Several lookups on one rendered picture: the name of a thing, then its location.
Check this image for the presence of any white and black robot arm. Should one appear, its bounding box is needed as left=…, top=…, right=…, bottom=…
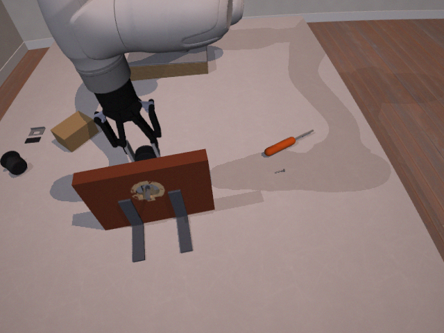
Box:
left=37, top=0, right=244, bottom=94

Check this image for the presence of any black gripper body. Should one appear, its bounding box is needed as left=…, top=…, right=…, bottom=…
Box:
left=94, top=78, right=142, bottom=123

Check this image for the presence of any orange-handled screwdriver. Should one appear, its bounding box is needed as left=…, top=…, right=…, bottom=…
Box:
left=264, top=130, right=314, bottom=156

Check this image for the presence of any black flat plate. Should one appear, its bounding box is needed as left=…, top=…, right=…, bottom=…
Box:
left=25, top=137, right=41, bottom=144

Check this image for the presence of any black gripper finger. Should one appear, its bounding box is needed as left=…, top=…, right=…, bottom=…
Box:
left=126, top=99, right=162, bottom=157
left=94, top=111, right=135, bottom=162

